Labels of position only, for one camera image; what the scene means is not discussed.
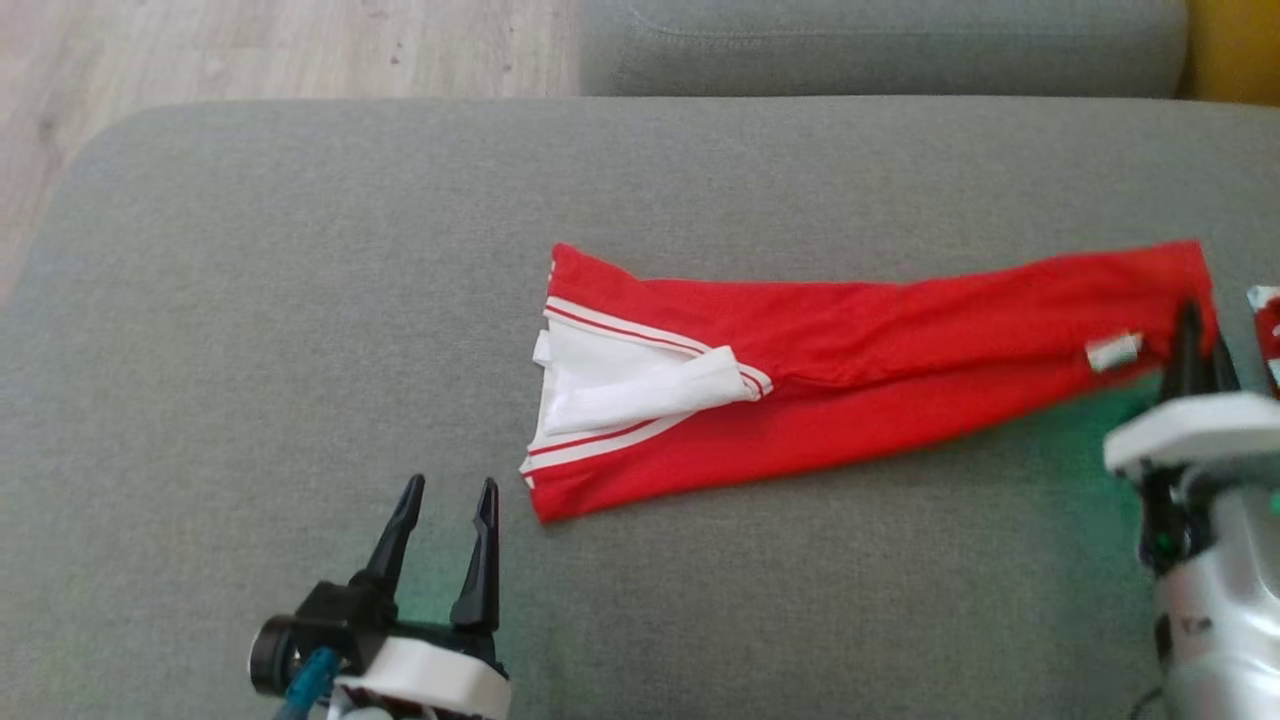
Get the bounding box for right gripper black white band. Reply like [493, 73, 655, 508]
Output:
[1103, 298, 1280, 575]

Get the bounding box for left gripper black white band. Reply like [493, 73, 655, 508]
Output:
[247, 473, 513, 720]

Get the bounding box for red trousers with white stripes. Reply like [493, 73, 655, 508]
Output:
[518, 238, 1219, 525]

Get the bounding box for small red white cloth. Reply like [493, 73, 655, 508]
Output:
[1245, 284, 1280, 401]

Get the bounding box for grey fabric sofa ottoman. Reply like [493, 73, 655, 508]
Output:
[0, 95, 1280, 720]

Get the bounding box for yellow sofa back cushion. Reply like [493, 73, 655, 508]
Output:
[1180, 0, 1280, 107]

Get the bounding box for teal left gripper cable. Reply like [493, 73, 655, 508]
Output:
[272, 648, 343, 720]

